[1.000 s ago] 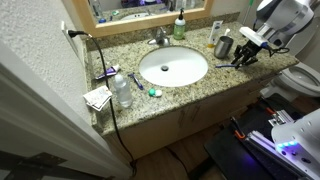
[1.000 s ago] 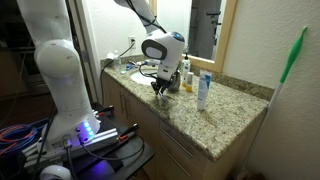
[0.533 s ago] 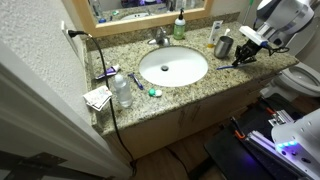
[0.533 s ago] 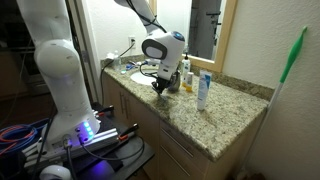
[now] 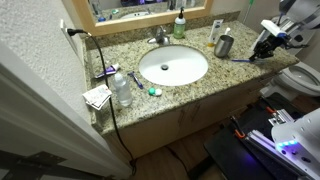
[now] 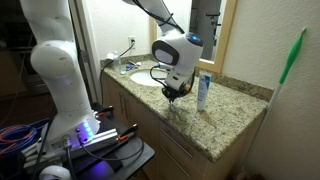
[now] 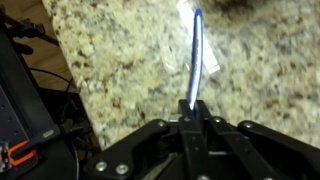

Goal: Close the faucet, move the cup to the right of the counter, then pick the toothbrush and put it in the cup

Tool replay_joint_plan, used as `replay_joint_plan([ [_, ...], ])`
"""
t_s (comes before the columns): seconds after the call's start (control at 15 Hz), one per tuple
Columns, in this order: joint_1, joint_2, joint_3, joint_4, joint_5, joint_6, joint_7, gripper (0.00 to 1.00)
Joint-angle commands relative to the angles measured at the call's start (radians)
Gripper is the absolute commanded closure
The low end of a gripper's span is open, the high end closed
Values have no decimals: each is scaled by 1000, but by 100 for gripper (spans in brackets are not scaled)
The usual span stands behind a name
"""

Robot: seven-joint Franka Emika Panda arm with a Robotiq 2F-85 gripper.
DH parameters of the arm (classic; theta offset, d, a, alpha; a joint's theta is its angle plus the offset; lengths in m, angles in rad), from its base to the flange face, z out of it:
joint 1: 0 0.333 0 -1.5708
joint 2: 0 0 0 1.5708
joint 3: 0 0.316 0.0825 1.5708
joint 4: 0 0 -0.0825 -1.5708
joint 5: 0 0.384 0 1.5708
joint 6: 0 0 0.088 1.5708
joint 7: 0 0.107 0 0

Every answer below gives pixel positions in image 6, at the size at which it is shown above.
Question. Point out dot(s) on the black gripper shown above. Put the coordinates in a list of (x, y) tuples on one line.
[(175, 92)]

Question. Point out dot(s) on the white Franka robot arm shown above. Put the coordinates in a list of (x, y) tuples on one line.
[(60, 66)]

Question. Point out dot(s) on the large white cream tube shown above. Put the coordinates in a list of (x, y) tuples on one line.
[(203, 90)]

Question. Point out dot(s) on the beige vanity cabinet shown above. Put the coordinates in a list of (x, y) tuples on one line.
[(143, 116)]

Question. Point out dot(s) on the white oval sink basin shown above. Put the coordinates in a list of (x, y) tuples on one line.
[(143, 78)]

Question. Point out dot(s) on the blue razor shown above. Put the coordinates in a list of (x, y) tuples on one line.
[(130, 66)]

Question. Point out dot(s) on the orange black clamp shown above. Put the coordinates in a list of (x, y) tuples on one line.
[(106, 110), (129, 131)]

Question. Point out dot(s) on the green floss container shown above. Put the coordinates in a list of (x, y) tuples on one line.
[(123, 71)]

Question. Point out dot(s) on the black cart top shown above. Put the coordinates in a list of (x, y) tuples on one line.
[(133, 151)]

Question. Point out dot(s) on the clear plastic water bottle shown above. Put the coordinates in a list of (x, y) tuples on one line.
[(117, 62)]

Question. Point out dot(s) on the white tissue packet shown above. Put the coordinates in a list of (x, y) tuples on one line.
[(110, 56)]

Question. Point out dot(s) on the white round device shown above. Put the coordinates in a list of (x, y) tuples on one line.
[(55, 173)]

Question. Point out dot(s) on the white wall outlet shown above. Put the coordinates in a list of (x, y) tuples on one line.
[(132, 45)]

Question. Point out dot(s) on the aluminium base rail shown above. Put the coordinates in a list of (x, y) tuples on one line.
[(100, 138)]

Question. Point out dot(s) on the wood-framed wall mirror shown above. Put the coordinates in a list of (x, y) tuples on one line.
[(226, 33)]

